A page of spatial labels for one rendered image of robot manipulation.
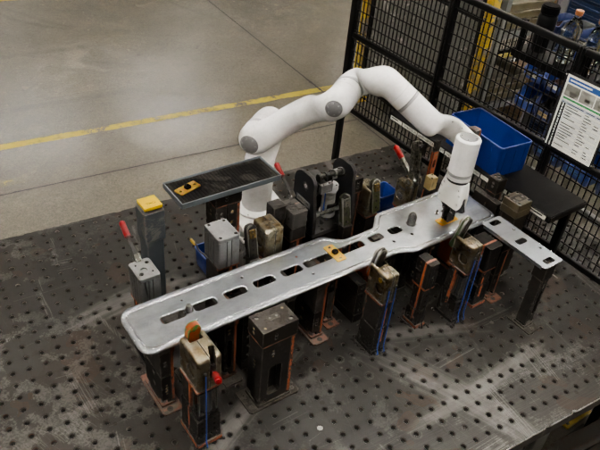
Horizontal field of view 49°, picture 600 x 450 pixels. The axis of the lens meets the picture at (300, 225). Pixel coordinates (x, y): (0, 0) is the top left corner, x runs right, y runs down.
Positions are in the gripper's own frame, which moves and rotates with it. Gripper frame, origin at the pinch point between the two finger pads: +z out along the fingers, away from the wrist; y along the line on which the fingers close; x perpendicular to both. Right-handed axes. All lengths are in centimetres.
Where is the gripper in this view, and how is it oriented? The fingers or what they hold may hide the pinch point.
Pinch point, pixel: (448, 214)
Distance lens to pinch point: 240.8
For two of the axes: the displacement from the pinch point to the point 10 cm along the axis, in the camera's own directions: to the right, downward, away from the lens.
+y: 5.7, 5.4, -6.2
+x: 8.2, -2.9, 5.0
